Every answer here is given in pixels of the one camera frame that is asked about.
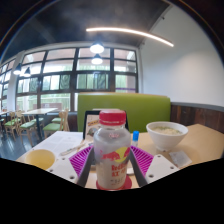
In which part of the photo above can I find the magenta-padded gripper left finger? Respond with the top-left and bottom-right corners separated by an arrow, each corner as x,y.
46,145 -> 96,189

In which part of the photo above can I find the wooden dining table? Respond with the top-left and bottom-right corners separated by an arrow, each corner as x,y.
21,107 -> 58,138

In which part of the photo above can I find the black-framed tablet with stickers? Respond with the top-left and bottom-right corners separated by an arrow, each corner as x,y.
82,109 -> 130,141

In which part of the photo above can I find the long linear ceiling light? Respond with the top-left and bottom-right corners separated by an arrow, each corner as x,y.
85,27 -> 175,48

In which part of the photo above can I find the group of green-seated wooden chairs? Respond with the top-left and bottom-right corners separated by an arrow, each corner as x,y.
0,109 -> 71,140

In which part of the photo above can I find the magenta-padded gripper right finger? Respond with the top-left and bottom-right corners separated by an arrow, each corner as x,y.
128,145 -> 181,188

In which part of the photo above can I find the white printed paper sheet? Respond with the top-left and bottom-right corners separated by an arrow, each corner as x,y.
31,130 -> 92,160

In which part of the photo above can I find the small white packet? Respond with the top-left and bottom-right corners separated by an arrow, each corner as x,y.
168,149 -> 193,168

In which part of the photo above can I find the small blue-capped bottle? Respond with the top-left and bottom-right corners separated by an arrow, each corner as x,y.
131,130 -> 140,148

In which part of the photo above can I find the group of pendant lamps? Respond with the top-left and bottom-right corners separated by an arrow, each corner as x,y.
12,41 -> 105,78

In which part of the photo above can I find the red-capped clear drink bottle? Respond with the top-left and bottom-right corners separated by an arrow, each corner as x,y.
93,109 -> 132,191

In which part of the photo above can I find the large black-framed window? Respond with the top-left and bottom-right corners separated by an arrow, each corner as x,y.
0,47 -> 139,113

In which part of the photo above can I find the green upholstered bench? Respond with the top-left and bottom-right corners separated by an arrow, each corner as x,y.
76,92 -> 172,134

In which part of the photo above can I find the white bowl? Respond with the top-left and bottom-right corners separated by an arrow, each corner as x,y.
145,121 -> 189,152

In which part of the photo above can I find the yellow mug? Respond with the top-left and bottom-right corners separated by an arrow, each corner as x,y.
24,148 -> 57,171

